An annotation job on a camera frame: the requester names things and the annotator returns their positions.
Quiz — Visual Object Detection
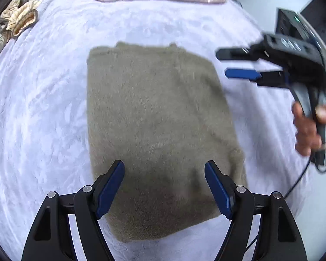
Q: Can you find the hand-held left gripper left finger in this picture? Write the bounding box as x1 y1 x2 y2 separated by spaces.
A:
21 160 125 261

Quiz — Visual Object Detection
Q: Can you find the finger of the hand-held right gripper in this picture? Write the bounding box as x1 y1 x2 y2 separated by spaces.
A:
225 68 285 89
215 47 261 61

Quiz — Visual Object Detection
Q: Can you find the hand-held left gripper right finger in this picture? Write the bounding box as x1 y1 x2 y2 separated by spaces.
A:
204 160 308 261

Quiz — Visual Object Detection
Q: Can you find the olive knit sweater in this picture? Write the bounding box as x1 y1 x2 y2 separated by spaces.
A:
86 41 248 243

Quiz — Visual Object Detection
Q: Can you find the person's right hand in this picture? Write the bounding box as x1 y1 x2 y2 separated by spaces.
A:
291 104 326 157

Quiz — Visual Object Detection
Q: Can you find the black electronic box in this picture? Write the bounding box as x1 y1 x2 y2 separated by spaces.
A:
276 9 324 50

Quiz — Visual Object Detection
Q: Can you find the lavender fleece blanket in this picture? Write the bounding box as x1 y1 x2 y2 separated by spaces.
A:
0 0 326 261

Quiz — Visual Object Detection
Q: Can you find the cream chunky knit garment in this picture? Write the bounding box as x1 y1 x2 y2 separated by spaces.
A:
0 0 42 39

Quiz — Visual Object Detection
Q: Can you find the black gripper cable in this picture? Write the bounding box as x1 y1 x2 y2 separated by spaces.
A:
246 159 311 261

